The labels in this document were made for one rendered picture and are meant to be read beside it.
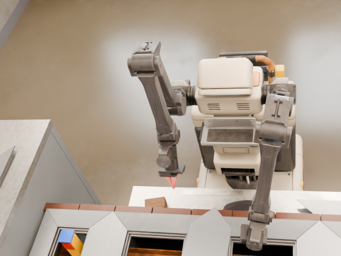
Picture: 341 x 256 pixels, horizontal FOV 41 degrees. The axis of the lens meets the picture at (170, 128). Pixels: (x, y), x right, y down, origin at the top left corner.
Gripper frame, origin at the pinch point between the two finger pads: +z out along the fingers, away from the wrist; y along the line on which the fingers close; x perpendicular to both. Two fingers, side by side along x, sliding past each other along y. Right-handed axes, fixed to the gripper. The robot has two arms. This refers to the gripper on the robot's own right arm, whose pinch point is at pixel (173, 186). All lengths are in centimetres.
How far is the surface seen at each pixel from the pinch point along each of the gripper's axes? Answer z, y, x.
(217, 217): 15.1, 17.5, 0.9
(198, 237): 19.3, 10.5, -7.8
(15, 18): -24, -236, 279
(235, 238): 19.9, 25.6, -6.4
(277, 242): 20.0, 42.2, -6.5
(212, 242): 20.0, 16.6, -9.3
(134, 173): 59, -61, 108
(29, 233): 21, -67, -11
